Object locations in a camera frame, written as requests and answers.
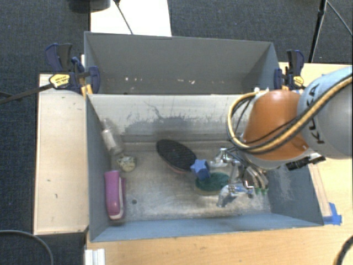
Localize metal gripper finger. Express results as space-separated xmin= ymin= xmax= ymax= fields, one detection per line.
xmin=208 ymin=147 xmax=236 ymax=169
xmin=216 ymin=183 xmax=254 ymax=208

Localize black cylinder on white bracket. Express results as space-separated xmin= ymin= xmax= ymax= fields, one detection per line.
xmin=285 ymin=152 xmax=327 ymax=172

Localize blue star block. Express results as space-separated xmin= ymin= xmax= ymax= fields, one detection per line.
xmin=190 ymin=158 xmax=211 ymax=182

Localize purple stapler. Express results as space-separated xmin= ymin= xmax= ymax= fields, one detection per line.
xmin=104 ymin=169 xmax=127 ymax=221

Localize grey metal bin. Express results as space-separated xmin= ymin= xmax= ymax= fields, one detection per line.
xmin=83 ymin=31 xmax=325 ymax=243

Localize black oval brush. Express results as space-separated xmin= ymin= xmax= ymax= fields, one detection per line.
xmin=156 ymin=139 xmax=198 ymax=176

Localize round green sponge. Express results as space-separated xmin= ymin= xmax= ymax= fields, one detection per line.
xmin=194 ymin=172 xmax=231 ymax=197

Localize pale wood board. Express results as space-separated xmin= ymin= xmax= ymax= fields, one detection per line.
xmin=33 ymin=73 xmax=89 ymax=236

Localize speckled pale ball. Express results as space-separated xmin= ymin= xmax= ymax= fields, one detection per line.
xmin=116 ymin=155 xmax=137 ymax=173

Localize clear glass bottle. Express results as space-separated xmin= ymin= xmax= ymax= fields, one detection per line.
xmin=100 ymin=118 xmax=125 ymax=157

